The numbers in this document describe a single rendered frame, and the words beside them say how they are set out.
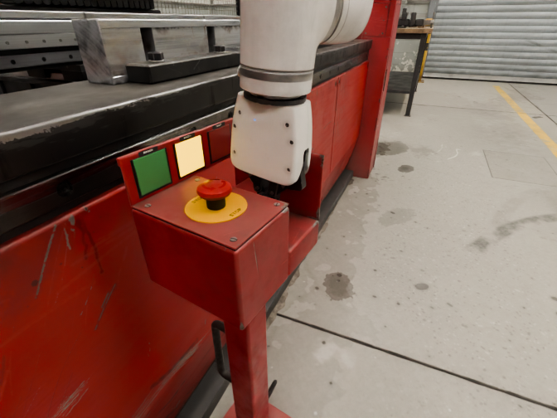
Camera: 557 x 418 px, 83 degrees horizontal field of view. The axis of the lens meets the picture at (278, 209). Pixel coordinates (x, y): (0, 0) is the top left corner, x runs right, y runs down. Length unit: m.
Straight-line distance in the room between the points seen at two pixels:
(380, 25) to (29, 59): 1.74
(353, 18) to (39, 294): 0.47
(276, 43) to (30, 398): 0.50
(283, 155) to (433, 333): 1.07
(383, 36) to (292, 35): 1.81
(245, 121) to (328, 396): 0.89
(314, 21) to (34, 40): 0.63
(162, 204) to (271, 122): 0.16
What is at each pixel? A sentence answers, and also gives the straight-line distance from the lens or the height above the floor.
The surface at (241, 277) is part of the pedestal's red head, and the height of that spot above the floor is 0.74.
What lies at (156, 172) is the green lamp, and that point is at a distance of 0.41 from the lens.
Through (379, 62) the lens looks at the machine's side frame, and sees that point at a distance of 2.15.
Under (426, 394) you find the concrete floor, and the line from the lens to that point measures 1.19.
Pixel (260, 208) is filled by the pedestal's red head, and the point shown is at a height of 0.78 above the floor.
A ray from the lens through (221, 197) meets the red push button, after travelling 0.35.
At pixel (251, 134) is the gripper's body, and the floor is 0.85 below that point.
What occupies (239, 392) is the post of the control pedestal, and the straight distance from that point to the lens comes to 0.71.
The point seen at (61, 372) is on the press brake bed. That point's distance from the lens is 0.55.
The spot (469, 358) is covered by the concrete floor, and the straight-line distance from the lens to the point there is 1.33.
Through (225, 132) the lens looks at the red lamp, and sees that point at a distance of 0.49.
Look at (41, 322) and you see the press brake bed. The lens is 0.49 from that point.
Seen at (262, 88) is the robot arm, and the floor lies 0.91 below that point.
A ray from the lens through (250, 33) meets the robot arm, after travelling 0.36.
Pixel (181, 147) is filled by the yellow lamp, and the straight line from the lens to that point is 0.43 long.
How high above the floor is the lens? 0.97
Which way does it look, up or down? 31 degrees down
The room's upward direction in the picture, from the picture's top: straight up
